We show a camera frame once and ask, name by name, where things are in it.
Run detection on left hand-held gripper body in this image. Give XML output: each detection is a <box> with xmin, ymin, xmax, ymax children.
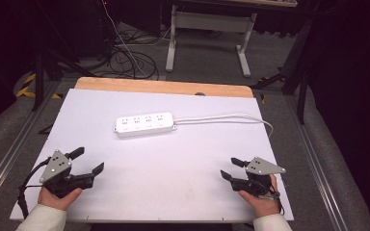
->
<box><xmin>39</xmin><ymin>149</ymin><xmax>95</xmax><ymax>199</ymax></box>

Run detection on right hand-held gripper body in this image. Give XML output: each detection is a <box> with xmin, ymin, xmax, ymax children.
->
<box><xmin>230</xmin><ymin>156</ymin><xmax>287</xmax><ymax>197</ymax></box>

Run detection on person's left hand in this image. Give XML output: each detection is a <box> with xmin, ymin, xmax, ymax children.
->
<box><xmin>38</xmin><ymin>187</ymin><xmax>84</xmax><ymax>212</ymax></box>

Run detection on person's right hand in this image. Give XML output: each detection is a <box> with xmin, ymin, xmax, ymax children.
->
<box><xmin>238</xmin><ymin>174</ymin><xmax>281</xmax><ymax>219</ymax></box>

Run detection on white board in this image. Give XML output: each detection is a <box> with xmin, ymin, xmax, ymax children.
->
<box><xmin>9</xmin><ymin>88</ymin><xmax>295</xmax><ymax>223</ymax></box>

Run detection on white power strip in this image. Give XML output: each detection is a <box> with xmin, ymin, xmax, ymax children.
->
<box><xmin>113</xmin><ymin>112</ymin><xmax>178</xmax><ymax>139</ymax></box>

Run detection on black tripod stand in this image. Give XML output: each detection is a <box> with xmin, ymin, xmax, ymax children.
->
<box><xmin>28</xmin><ymin>0</ymin><xmax>94</xmax><ymax>112</ymax></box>

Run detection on wooden table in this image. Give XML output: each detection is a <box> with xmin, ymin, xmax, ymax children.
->
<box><xmin>73</xmin><ymin>76</ymin><xmax>254</xmax><ymax>99</ymax></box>

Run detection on black metal stand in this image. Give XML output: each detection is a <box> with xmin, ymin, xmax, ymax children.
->
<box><xmin>251</xmin><ymin>13</ymin><xmax>316</xmax><ymax>125</ymax></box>

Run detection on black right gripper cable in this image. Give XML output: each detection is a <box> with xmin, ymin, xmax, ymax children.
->
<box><xmin>263</xmin><ymin>189</ymin><xmax>285</xmax><ymax>216</ymax></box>

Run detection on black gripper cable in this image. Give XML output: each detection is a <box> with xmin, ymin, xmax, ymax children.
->
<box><xmin>16</xmin><ymin>156</ymin><xmax>52</xmax><ymax>220</ymax></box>
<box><xmin>263</xmin><ymin>189</ymin><xmax>285</xmax><ymax>216</ymax></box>

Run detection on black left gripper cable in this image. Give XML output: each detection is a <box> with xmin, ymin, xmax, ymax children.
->
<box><xmin>16</xmin><ymin>156</ymin><xmax>52</xmax><ymax>220</ymax></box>

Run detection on white power strip cable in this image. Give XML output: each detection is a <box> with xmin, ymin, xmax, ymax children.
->
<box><xmin>172</xmin><ymin>113</ymin><xmax>275</xmax><ymax>139</ymax></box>

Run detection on aluminium rail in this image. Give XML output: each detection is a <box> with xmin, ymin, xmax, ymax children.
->
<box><xmin>0</xmin><ymin>81</ymin><xmax>61</xmax><ymax>210</ymax></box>
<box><xmin>283</xmin><ymin>94</ymin><xmax>351</xmax><ymax>231</ymax></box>

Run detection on black floor cables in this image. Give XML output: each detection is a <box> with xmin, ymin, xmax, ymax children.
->
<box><xmin>90</xmin><ymin>30</ymin><xmax>160</xmax><ymax>81</ymax></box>

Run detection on thin white floor cable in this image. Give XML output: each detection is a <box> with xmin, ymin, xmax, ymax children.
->
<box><xmin>102</xmin><ymin>0</ymin><xmax>172</xmax><ymax>80</ymax></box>

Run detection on white metal desk frame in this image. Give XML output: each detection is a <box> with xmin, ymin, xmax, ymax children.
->
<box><xmin>165</xmin><ymin>4</ymin><xmax>258</xmax><ymax>79</ymax></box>

